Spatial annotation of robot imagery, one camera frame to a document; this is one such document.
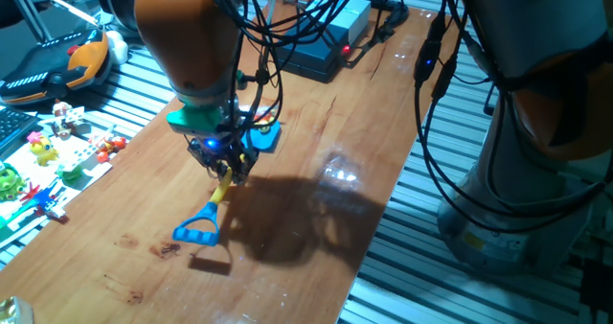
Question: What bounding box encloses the black orange teach pendant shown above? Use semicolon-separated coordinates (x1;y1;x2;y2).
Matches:
0;28;114;106

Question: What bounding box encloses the black wrist cable bundle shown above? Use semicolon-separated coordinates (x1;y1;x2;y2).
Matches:
210;0;422;138

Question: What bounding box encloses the brown wooden board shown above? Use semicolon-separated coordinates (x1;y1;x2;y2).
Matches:
0;0;465;324

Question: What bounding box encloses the blue yellow toy shovel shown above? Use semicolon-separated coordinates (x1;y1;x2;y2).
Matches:
171;120;283;247

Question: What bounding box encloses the green frog toy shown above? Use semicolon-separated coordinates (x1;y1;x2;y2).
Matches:
0;163;28;202

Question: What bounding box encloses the yellow chick toy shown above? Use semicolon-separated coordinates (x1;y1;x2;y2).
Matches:
27;130;60;167

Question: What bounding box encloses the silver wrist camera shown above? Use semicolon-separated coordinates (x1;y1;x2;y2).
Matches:
170;122;232;142

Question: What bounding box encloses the red crab toy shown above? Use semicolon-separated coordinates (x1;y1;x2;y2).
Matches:
88;127;128;165

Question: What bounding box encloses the green toy with white tag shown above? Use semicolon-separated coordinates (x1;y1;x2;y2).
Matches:
56;144;100;184

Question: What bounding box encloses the grey metal rod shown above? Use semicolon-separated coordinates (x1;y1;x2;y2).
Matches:
2;0;54;42

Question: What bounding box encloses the brown monkey toy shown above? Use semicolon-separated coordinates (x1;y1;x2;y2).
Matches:
50;99;86;139

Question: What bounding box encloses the black base cable bundle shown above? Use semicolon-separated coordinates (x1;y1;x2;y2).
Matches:
412;0;613;234

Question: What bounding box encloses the green gripper adapter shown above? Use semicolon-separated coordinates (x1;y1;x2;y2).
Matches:
166;105;225;129

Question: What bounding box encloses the forearm in dark sleeve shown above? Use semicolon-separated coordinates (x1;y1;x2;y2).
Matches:
0;0;49;28

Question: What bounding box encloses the white paper sheet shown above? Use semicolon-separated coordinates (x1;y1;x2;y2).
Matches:
0;117;114;248

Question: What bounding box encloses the dark rectangular box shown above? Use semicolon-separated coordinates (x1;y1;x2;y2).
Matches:
277;24;351;84

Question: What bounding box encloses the green stick toy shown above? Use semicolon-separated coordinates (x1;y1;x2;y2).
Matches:
0;201;37;232

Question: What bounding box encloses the black computer keyboard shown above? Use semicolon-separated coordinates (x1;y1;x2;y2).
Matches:
0;106;39;155

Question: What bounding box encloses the light grey gift box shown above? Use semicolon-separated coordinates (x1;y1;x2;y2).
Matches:
306;0;373;47

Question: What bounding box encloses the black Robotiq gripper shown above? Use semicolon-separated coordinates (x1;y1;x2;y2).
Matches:
185;134;261;187

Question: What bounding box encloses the black round spool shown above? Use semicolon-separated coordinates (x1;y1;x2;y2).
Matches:
95;0;145;31

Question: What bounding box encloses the blue red plane toy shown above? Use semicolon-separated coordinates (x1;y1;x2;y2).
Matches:
18;182;68;220

